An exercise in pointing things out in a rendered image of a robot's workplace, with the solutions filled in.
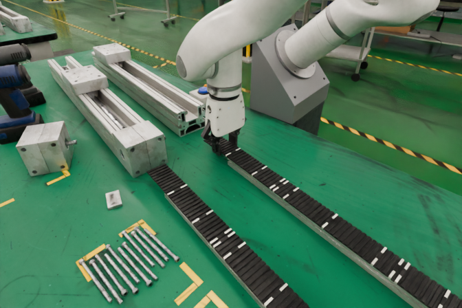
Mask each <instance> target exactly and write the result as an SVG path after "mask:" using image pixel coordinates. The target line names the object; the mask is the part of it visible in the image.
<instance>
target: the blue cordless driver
mask: <svg viewBox="0 0 462 308"><path fill-rule="evenodd" d="M29 82H30V78H29V75H28V72H27V70H26V68H25V66H22V64H20V65H18V66H16V65H6V66H0V104H1V106H2V107H3V108H4V110H5V112H6V113H7V115H2V116H0V144H8V143H12V142H18V141H19V140H20V138H21V136H22V135H23V132H24V130H25V128H26V127H27V126H32V125H37V124H44V121H43V118H42V116H41V114H39V113H35V111H34V110H30V108H29V105H30V104H29V103H28V101H27V100H26V99H25V97H24V95H23V94H22V93H21V91H20V89H17V88H14V87H18V86H23V83H25V85H27V84H28V83H29Z"/></svg>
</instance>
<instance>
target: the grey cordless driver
mask: <svg viewBox="0 0 462 308"><path fill-rule="evenodd" d="M31 57H32V56H31V53H30V51H29V49H28V47H27V45H25V44H24V43H22V44H21V45H19V44H14V45H6V46H1V47H0V66H6V65H16V66H18V65H20V64H19V63H20V62H23V61H26V59H28V60H30V59H31ZM29 78H30V75H29ZM30 79H31V78H30ZM14 88H17V89H20V91H21V93H22V94H23V95H24V97H25V99H26V100H27V101H28V103H29V104H30V105H29V108H30V107H34V106H37V105H41V104H44V103H46V100H45V97H44V95H43V92H42V91H41V90H40V89H38V88H37V87H35V86H34V85H33V84H32V82H31V81H30V82H29V83H28V84H27V85H25V83H23V86H18V87H14Z"/></svg>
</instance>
